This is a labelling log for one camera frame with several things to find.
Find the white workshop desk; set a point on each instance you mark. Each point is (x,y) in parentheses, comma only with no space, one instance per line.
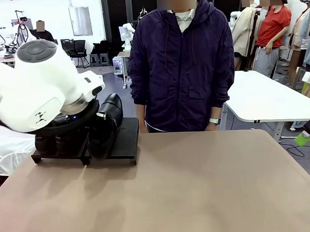
(0,58)

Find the person in purple jacket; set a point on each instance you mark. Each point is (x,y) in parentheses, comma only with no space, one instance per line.
(183,63)

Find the black shoe stand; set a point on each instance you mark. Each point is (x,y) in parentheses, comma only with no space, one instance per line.
(59,157)
(127,140)

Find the black bag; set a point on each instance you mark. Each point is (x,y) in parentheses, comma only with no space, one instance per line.
(101,47)

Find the person's left forearm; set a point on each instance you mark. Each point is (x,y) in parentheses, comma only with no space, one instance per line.
(216,112)

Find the white translucent plastic cover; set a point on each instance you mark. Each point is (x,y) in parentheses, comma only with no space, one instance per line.
(10,150)

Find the person's left hand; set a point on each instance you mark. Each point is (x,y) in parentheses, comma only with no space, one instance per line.
(212,128)

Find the white computer case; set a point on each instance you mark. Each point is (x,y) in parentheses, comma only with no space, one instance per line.
(118,66)

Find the person's right hand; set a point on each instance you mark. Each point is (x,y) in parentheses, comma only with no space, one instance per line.
(142,125)

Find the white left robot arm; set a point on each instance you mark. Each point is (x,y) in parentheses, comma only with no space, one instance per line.
(35,82)

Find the white side table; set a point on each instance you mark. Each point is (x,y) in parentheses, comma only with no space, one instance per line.
(262,98)

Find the grey stool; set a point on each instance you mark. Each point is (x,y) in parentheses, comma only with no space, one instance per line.
(94,59)
(104,59)

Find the small white background robot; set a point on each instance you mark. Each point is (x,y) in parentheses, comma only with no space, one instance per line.
(128,28)

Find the person's right forearm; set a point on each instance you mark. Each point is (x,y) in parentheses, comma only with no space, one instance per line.
(141,111)

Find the grey wall board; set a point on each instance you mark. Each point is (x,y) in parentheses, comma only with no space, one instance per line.
(80,21)

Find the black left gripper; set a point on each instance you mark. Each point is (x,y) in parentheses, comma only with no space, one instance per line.
(96,121)

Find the black matte thick-soled shoe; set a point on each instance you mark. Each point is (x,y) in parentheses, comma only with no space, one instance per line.
(110,105)

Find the black office chair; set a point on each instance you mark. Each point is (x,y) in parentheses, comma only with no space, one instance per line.
(80,48)

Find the mannequin in beige coat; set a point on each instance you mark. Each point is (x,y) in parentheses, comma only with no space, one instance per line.
(244,32)

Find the person in red shirt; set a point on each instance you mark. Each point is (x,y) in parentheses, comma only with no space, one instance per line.
(272,26)

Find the silver wristwatch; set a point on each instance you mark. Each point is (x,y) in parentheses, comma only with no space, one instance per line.
(215,121)

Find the small wooden-top cart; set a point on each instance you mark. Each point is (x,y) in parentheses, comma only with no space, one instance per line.
(122,54)

